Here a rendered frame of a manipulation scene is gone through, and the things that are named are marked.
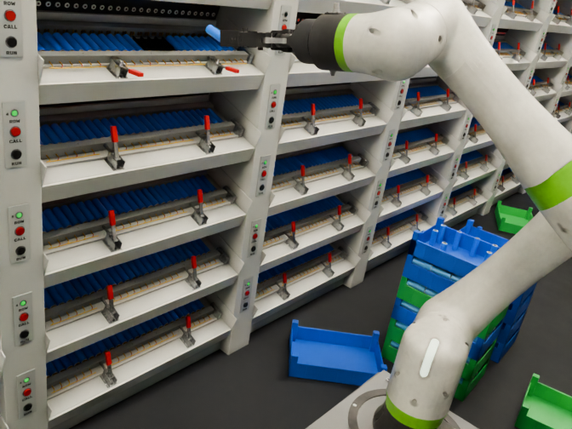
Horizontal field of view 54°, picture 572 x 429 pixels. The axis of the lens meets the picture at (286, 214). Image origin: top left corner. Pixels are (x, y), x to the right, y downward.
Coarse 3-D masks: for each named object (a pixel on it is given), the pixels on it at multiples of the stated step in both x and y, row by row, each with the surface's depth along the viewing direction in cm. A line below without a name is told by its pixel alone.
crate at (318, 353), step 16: (304, 336) 194; (320, 336) 194; (336, 336) 194; (352, 336) 193; (368, 336) 193; (304, 352) 188; (320, 352) 189; (336, 352) 190; (352, 352) 192; (368, 352) 193; (304, 368) 175; (320, 368) 175; (336, 368) 175; (352, 368) 184; (368, 368) 185; (384, 368) 174; (352, 384) 177
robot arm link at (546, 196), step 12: (564, 168) 88; (552, 180) 88; (564, 180) 88; (528, 192) 94; (540, 192) 91; (552, 192) 89; (564, 192) 88; (540, 204) 92; (552, 204) 90; (564, 204) 89; (552, 216) 91; (564, 216) 89; (552, 228) 94; (564, 228) 91; (564, 240) 93
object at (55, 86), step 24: (168, 24) 138; (192, 24) 144; (240, 48) 147; (48, 72) 106; (72, 72) 109; (96, 72) 113; (144, 72) 121; (168, 72) 125; (192, 72) 130; (240, 72) 141; (264, 72) 146; (48, 96) 105; (72, 96) 109; (96, 96) 113; (120, 96) 117; (144, 96) 122
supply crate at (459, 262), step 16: (416, 240) 174; (448, 240) 189; (464, 240) 185; (480, 240) 182; (416, 256) 176; (432, 256) 172; (448, 256) 169; (464, 256) 181; (480, 256) 183; (464, 272) 167
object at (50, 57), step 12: (48, 60) 106; (60, 60) 108; (72, 60) 110; (84, 60) 112; (96, 60) 114; (108, 60) 116; (132, 60) 120; (144, 60) 122; (156, 60) 124; (168, 60) 127; (180, 60) 130; (192, 60) 132; (204, 60) 135; (228, 60) 141
